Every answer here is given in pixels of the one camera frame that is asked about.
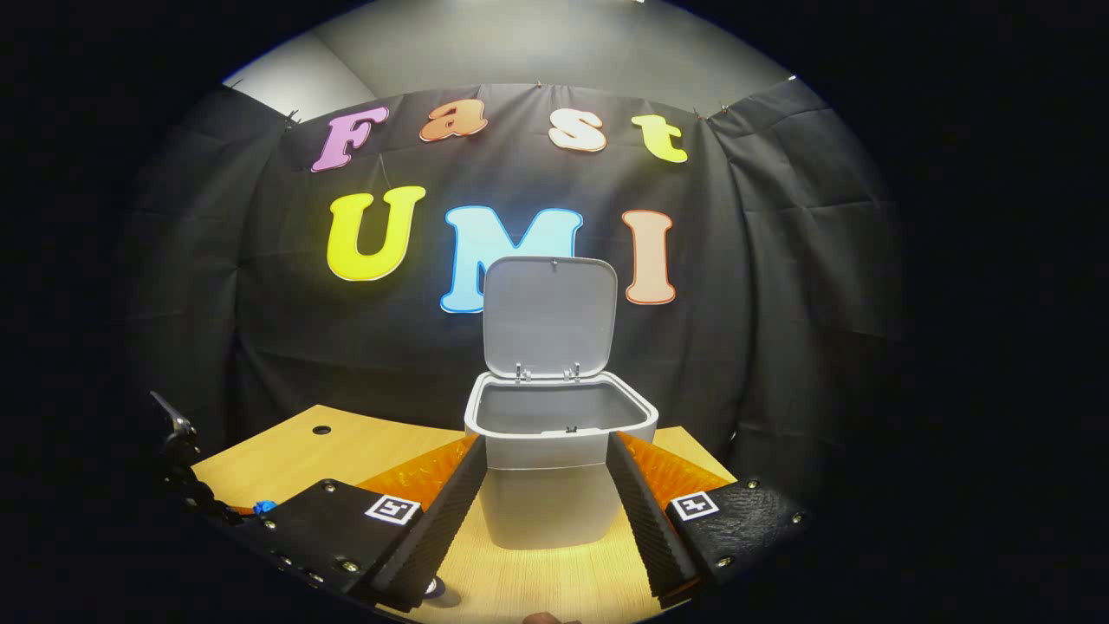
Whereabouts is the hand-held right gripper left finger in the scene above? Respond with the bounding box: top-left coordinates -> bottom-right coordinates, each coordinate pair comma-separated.
227,433 -> 489,612

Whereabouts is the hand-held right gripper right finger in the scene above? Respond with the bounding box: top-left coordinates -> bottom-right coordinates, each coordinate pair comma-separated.
605,431 -> 815,608

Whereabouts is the wooden desktop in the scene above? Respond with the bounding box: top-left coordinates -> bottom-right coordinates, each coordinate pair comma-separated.
191,404 -> 737,624

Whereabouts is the white desktop garbage bin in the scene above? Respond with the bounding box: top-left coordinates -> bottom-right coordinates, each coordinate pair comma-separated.
464,256 -> 659,551

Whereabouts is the black backdrop cloth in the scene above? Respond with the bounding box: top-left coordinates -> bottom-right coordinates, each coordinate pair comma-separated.
113,76 -> 906,512

